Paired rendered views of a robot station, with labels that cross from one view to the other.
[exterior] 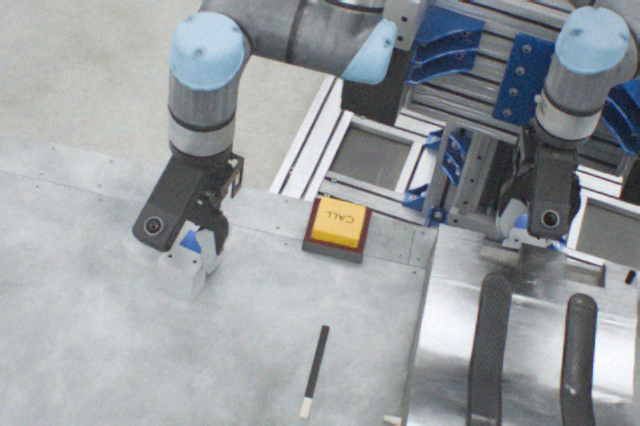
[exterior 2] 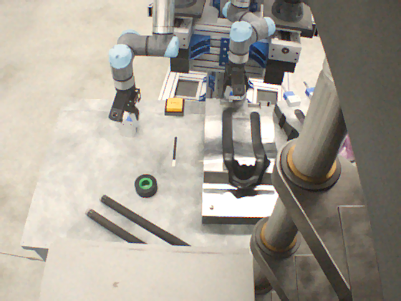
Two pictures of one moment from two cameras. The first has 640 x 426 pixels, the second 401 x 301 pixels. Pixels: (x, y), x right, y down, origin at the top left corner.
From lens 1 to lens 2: 9 cm
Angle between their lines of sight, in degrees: 5
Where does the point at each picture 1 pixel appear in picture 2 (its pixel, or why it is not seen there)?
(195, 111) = (119, 75)
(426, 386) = (208, 147)
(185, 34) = (112, 51)
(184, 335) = (132, 147)
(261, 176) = not seen: hidden behind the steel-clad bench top
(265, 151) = (154, 94)
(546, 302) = (243, 116)
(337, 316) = (179, 133)
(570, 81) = (236, 44)
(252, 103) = (147, 80)
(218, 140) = (129, 83)
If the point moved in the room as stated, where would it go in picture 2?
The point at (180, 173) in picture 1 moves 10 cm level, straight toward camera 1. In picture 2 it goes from (119, 96) to (122, 117)
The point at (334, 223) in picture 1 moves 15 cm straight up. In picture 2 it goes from (172, 104) to (172, 77)
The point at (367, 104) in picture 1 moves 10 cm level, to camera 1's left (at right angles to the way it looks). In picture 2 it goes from (178, 68) to (157, 69)
